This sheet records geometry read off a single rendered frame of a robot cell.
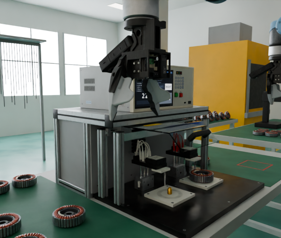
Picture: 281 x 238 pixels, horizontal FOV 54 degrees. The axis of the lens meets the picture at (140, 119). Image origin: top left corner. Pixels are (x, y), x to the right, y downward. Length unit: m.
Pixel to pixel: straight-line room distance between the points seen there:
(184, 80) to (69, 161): 0.68
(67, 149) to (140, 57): 0.86
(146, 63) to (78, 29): 8.11
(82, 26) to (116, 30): 1.31
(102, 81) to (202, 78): 3.93
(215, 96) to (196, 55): 0.83
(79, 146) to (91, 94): 0.27
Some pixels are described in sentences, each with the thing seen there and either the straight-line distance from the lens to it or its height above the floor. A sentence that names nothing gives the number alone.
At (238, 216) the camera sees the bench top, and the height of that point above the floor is 0.75.
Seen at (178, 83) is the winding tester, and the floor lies 1.24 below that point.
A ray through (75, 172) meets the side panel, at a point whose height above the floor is 0.83.
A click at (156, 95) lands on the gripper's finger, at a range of 0.63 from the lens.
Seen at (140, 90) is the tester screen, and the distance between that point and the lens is 1.15.
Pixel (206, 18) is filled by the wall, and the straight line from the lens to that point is 7.42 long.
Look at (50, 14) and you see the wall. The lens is 8.27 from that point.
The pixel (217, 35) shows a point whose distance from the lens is 5.32.
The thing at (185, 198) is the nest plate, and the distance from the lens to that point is 1.15.
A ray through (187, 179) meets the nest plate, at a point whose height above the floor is 0.78.
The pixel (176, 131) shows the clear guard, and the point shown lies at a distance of 0.97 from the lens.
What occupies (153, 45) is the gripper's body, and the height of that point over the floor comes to 1.30.
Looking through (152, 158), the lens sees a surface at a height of 0.92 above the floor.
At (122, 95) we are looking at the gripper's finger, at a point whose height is 1.20.
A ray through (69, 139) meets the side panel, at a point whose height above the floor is 0.98.
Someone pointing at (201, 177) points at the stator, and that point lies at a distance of 1.31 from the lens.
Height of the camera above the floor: 1.22
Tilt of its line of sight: 7 degrees down
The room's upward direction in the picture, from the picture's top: straight up
